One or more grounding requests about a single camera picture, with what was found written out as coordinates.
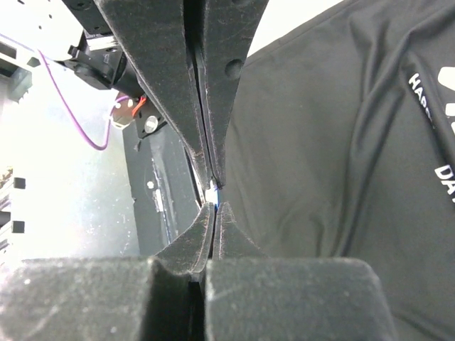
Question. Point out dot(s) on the round silver brooch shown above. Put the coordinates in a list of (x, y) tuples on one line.
[(212, 194)]

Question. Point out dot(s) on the black printed t-shirt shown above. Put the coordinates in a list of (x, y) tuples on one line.
[(341, 143)]

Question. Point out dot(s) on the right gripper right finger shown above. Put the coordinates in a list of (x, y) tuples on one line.
[(252, 297)]

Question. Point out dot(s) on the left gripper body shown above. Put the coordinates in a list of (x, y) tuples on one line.
[(96, 40)]

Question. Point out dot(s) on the aluminium frame rail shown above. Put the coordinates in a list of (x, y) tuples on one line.
[(16, 79)]

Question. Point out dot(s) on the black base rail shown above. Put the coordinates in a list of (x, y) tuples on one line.
[(163, 186)]

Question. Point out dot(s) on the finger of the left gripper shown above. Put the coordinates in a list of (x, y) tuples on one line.
[(152, 35), (224, 34)]

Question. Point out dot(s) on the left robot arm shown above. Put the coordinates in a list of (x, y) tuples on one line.
[(48, 28)]

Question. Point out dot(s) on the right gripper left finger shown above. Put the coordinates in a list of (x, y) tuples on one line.
[(132, 298)]

